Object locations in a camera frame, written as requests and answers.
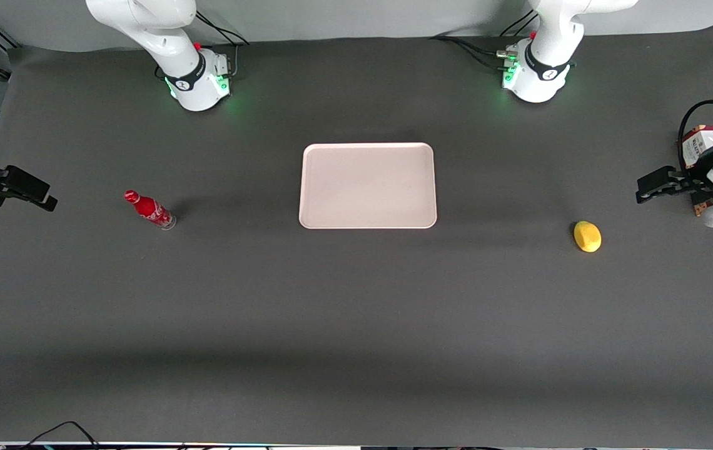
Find thin black cable behind base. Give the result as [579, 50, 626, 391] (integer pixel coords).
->
[499, 5, 534, 37]

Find yellow lemon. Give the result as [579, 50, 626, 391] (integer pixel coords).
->
[573, 220, 602, 254]

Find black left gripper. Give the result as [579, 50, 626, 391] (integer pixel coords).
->
[636, 139, 713, 205]

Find red cookie box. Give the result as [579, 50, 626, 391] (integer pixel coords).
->
[681, 124, 713, 218]

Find black cables at arm base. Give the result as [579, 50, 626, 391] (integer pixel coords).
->
[429, 35, 518, 71]
[155, 11, 251, 81]

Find pale pink rectangular tray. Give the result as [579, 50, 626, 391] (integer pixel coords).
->
[298, 142, 438, 230]

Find black cable at table edge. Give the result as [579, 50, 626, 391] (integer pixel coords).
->
[18, 421, 102, 450]

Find red cola bottle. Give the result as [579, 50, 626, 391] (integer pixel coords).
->
[123, 190, 178, 231]

